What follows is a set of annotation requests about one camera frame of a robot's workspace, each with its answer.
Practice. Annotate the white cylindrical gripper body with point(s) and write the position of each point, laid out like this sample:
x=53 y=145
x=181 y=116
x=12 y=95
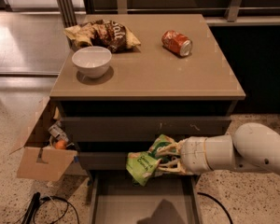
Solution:
x=192 y=155

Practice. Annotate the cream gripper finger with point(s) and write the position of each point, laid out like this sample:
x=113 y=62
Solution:
x=173 y=149
x=175 y=166

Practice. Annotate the green rice chip bag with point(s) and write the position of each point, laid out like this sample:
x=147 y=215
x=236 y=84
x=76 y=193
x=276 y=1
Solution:
x=144 y=165

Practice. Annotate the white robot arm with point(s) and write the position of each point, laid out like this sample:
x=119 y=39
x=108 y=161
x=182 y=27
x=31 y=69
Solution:
x=252 y=148

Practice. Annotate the open bottom grey drawer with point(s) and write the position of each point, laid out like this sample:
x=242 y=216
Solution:
x=169 y=199

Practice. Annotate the middle grey drawer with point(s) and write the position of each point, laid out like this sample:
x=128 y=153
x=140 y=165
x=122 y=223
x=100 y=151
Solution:
x=117 y=161

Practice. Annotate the grey drawer cabinet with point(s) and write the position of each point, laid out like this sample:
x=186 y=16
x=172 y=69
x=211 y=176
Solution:
x=152 y=81

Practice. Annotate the top grey drawer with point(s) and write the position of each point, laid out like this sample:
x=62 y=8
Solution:
x=141 y=129

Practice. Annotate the brown crumpled chip bag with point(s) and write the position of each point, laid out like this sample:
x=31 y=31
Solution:
x=103 y=33

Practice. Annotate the orange soda can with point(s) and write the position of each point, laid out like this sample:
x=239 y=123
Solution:
x=177 y=43

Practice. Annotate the orange fruit in box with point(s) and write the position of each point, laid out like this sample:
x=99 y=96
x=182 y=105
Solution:
x=61 y=144

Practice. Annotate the white ceramic bowl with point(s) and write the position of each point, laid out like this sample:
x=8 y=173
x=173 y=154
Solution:
x=93 y=61

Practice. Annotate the white packet in box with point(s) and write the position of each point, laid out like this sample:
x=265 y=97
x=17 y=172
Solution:
x=58 y=133

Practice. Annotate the open cardboard box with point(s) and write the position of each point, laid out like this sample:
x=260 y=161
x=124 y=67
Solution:
x=40 y=160

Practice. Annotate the black bar on floor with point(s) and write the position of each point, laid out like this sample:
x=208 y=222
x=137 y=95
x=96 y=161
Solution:
x=33 y=205

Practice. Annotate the metal railing frame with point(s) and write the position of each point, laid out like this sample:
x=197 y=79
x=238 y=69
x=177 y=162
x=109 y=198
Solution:
x=216 y=12

